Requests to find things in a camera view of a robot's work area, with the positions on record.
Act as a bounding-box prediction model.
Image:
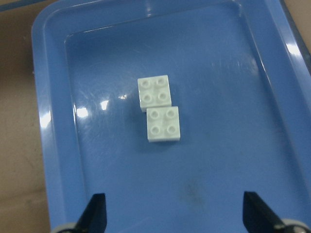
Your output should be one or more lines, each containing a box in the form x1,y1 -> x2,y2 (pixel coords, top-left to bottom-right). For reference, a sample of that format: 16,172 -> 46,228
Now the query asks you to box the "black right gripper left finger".
75,193 -> 107,233

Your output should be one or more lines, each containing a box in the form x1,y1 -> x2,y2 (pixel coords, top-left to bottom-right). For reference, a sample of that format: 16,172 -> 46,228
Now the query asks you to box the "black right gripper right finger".
242,191 -> 283,233

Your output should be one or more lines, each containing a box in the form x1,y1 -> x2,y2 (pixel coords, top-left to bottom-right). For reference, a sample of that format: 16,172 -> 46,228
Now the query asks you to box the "white block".
137,75 -> 172,112
146,106 -> 181,142

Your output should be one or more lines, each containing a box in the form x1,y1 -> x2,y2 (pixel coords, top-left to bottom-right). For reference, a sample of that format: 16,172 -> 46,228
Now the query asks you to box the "blue plastic tray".
31,0 -> 311,233

